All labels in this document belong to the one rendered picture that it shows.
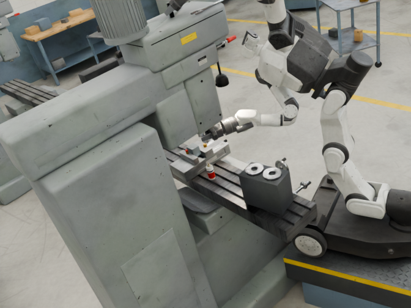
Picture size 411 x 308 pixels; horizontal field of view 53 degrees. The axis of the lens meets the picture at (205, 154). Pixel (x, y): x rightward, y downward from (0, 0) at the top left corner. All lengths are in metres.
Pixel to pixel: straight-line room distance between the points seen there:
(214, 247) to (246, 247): 0.28
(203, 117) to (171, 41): 0.44
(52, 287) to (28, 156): 2.12
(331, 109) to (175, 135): 0.78
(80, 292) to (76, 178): 1.94
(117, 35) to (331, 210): 1.60
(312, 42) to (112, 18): 0.97
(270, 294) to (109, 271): 1.21
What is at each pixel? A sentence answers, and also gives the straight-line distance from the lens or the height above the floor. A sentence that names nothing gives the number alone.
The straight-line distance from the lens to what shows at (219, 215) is 2.29.
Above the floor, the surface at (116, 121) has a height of 1.62.
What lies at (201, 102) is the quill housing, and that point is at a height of 1.48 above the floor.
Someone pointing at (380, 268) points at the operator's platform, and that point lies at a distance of 2.56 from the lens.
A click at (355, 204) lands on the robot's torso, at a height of 0.71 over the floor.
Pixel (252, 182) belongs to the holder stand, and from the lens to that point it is 2.00.
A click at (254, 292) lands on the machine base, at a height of 0.20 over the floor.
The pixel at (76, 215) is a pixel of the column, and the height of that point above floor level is 1.41.
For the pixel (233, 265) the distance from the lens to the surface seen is 2.59.
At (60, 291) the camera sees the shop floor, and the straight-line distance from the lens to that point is 3.60.
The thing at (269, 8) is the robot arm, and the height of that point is 1.86.
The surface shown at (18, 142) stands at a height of 1.74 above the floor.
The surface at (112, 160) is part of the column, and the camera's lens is 1.69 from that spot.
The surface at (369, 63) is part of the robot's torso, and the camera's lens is 2.06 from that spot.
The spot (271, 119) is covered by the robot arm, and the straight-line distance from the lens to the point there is 2.26.
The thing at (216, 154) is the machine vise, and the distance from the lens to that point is 2.47.
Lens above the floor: 2.36
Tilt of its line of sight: 32 degrees down
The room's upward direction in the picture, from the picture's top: 16 degrees counter-clockwise
